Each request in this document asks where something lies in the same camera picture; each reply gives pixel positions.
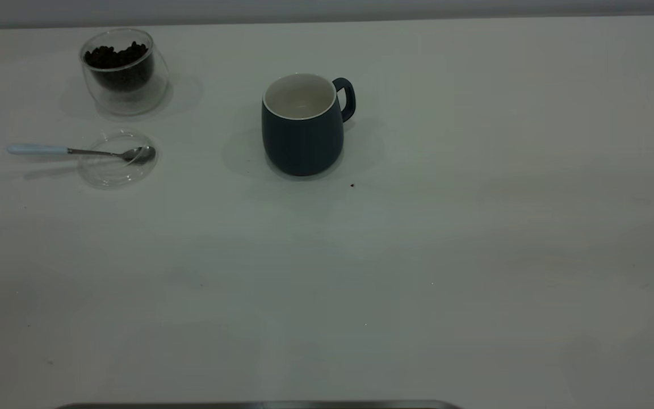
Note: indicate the dark grey ceramic mug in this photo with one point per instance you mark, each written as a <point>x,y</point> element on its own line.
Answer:
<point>304,142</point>

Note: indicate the coffee bean pile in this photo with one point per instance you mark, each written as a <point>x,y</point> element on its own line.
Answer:
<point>117,62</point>

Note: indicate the small clear glass dish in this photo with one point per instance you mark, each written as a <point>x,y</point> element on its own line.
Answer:
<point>105,173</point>

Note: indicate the double-wall glass cup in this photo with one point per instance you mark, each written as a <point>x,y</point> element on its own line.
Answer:
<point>128,99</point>

